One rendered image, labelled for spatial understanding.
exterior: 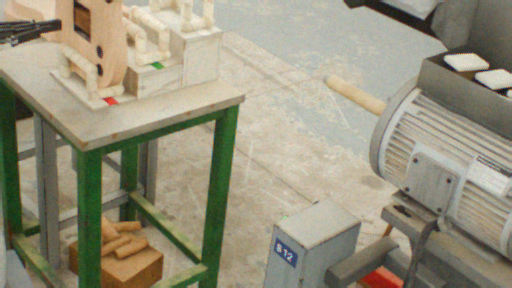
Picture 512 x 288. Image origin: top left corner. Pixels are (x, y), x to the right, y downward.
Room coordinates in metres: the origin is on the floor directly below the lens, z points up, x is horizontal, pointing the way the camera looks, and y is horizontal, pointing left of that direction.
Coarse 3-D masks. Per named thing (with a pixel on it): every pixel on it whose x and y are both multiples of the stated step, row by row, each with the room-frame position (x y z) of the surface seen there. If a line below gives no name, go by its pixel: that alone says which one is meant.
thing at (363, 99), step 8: (328, 80) 1.46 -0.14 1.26; (336, 80) 1.45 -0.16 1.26; (336, 88) 1.44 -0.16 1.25; (344, 88) 1.43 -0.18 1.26; (352, 88) 1.42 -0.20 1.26; (344, 96) 1.43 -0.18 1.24; (352, 96) 1.41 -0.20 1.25; (360, 96) 1.40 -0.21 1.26; (368, 96) 1.39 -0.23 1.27; (360, 104) 1.39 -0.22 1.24; (368, 104) 1.38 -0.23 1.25; (376, 104) 1.37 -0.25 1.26; (384, 104) 1.36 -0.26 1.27; (376, 112) 1.36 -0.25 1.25
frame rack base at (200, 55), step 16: (160, 16) 2.08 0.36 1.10; (176, 16) 2.10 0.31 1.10; (192, 16) 2.12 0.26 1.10; (176, 32) 1.97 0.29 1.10; (192, 32) 1.99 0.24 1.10; (176, 48) 1.96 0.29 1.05; (192, 48) 1.95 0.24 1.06; (208, 48) 2.00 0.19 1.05; (192, 64) 1.96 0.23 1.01; (208, 64) 2.00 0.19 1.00; (192, 80) 1.96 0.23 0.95; (208, 80) 2.01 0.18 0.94
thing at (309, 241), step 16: (320, 208) 1.15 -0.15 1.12; (336, 208) 1.16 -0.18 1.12; (288, 224) 1.08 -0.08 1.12; (304, 224) 1.09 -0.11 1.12; (320, 224) 1.10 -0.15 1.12; (336, 224) 1.10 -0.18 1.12; (352, 224) 1.11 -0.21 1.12; (272, 240) 1.08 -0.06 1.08; (288, 240) 1.05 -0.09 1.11; (304, 240) 1.04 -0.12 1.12; (320, 240) 1.05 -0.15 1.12; (336, 240) 1.07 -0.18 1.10; (352, 240) 1.11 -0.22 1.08; (272, 256) 1.07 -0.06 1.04; (288, 256) 1.04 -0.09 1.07; (304, 256) 1.02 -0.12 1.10; (320, 256) 1.05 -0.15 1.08; (336, 256) 1.08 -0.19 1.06; (272, 272) 1.07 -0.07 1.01; (288, 272) 1.04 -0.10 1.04; (304, 272) 1.02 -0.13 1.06; (320, 272) 1.05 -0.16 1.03
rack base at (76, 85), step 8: (56, 72) 1.90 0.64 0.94; (72, 72) 1.92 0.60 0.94; (64, 80) 1.86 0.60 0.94; (72, 80) 1.87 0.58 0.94; (80, 80) 1.88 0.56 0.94; (72, 88) 1.82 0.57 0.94; (80, 88) 1.83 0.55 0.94; (80, 96) 1.78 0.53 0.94; (112, 96) 1.80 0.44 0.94; (120, 96) 1.81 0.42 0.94; (128, 96) 1.82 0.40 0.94; (88, 104) 1.74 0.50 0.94; (96, 104) 1.74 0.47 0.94; (104, 104) 1.75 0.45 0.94; (120, 104) 1.78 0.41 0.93
